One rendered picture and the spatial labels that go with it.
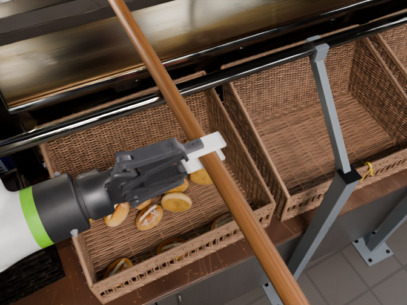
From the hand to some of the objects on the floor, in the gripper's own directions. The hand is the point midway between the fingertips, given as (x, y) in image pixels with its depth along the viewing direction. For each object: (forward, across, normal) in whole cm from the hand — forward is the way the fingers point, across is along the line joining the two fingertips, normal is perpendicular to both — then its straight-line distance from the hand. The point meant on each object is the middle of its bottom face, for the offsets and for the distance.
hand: (203, 152), depth 64 cm
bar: (+28, +120, -4) cm, 123 cm away
